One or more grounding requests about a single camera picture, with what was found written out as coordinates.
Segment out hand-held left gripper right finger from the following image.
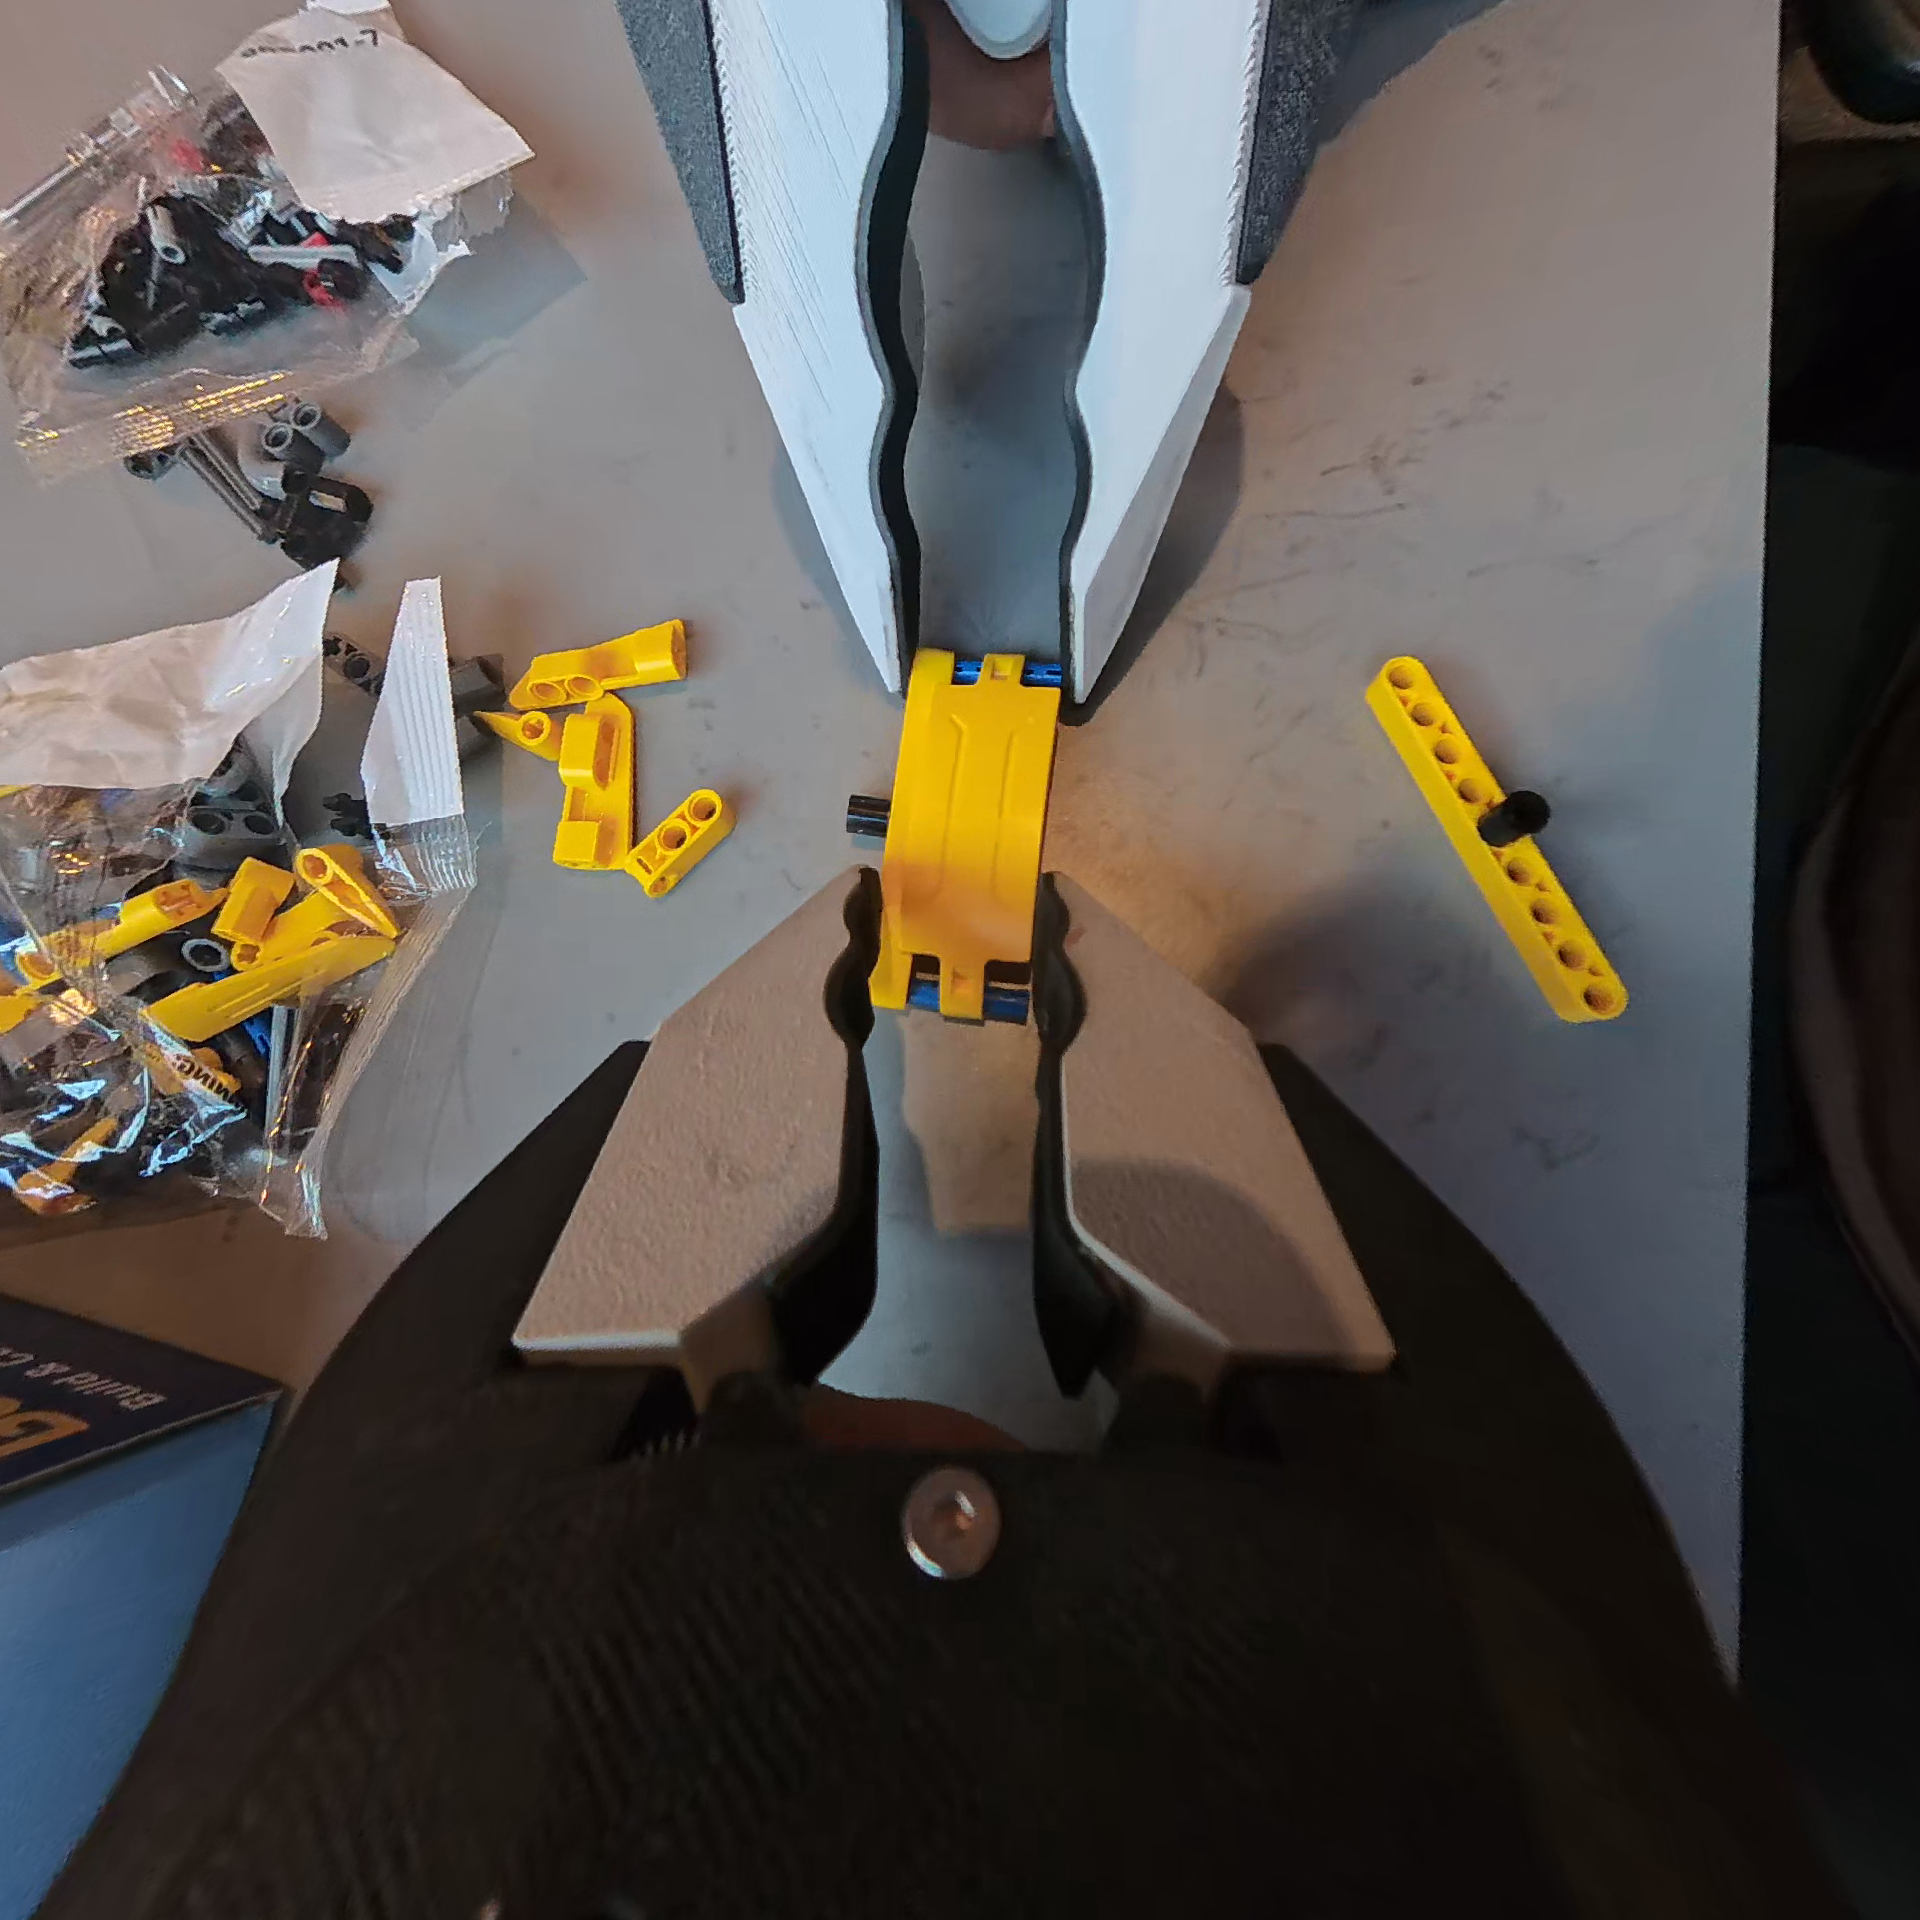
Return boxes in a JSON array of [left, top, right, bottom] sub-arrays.
[[1032, 872, 1402, 1383]]

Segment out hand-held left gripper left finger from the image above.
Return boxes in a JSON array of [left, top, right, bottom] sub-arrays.
[[512, 872, 888, 1383]]

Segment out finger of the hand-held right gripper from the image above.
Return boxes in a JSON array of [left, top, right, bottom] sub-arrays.
[[1051, 0, 1279, 698], [706, 0, 938, 695]]

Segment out yellow curved panel blue pins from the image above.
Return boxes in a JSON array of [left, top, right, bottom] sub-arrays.
[[865, 647, 1076, 1032]]

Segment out grey desk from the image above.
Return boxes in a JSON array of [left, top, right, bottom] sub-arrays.
[[0, 0, 1787, 1683]]

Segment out short yellow three-hole beam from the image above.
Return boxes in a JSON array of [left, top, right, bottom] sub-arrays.
[[624, 792, 732, 898]]

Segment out plastic bag of black parts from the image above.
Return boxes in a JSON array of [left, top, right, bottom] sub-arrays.
[[0, 0, 537, 483]]

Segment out yellow angled beam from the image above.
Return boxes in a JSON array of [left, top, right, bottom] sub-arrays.
[[506, 623, 692, 713]]

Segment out long yellow nine-hole beam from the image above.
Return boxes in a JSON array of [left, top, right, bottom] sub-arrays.
[[1367, 658, 1632, 1025]]

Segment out loose black connector parts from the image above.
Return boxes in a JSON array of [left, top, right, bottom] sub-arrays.
[[121, 391, 379, 571]]

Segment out plastic bag of yellow parts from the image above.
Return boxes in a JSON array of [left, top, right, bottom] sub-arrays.
[[0, 564, 482, 1240]]

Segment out blue kit box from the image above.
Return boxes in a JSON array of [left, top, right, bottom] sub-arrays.
[[0, 1291, 289, 1920]]

